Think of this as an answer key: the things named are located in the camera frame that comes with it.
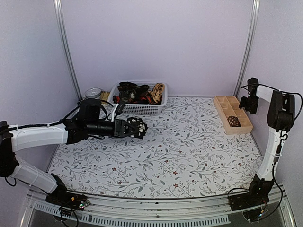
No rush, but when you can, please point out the rolled dark tie in box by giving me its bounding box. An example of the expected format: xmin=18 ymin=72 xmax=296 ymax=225
xmin=227 ymin=115 xmax=241 ymax=127

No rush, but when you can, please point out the woven bamboo mat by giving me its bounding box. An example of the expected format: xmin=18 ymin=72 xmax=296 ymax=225
xmin=100 ymin=91 xmax=110 ymax=101

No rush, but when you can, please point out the clear plastic cup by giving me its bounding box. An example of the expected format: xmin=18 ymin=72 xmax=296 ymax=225
xmin=250 ymin=156 xmax=263 ymax=177

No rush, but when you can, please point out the right aluminium frame post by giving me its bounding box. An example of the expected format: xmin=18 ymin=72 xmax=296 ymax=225
xmin=233 ymin=0 xmax=260 ymax=96

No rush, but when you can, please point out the left aluminium frame post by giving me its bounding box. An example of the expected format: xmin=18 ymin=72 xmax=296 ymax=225
xmin=53 ymin=0 xmax=82 ymax=101

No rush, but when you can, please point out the red navy striped tie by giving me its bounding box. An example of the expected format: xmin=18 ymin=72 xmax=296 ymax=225
xmin=113 ymin=95 xmax=155 ymax=105

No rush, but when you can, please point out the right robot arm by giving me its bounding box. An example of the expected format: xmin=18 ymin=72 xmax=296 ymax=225
xmin=230 ymin=78 xmax=303 ymax=209

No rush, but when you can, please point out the patterned ceramic bowl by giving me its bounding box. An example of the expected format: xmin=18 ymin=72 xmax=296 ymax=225
xmin=85 ymin=87 xmax=102 ymax=99

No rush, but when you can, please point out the dark floral brown tie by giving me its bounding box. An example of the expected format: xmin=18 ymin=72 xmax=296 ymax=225
xmin=117 ymin=82 xmax=149 ymax=99

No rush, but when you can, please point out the black white floral tie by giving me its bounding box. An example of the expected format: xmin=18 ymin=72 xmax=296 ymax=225
xmin=127 ymin=117 xmax=148 ymax=139

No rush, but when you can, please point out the aluminium frame post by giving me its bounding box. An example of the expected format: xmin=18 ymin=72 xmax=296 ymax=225
xmin=233 ymin=0 xmax=260 ymax=96
xmin=53 ymin=0 xmax=82 ymax=101

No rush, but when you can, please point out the yellow beetle print tie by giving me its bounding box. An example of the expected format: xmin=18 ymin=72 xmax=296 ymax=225
xmin=151 ymin=83 xmax=165 ymax=104

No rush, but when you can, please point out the wooden divided box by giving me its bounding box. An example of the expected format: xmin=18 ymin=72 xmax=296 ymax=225
xmin=214 ymin=96 xmax=253 ymax=135

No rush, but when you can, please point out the front aluminium rail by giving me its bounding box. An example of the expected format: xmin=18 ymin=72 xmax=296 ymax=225
xmin=20 ymin=187 xmax=296 ymax=227

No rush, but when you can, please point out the white plastic basket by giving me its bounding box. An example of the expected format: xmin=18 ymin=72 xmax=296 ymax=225
xmin=107 ymin=81 xmax=168 ymax=115

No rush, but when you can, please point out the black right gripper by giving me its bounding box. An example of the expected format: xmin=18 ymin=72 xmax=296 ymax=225
xmin=240 ymin=95 xmax=260 ymax=114

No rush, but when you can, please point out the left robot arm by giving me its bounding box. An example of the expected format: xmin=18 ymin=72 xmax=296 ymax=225
xmin=0 ymin=98 xmax=148 ymax=210

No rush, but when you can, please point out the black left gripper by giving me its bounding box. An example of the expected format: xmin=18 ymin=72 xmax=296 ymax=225
xmin=87 ymin=118 xmax=139 ymax=139

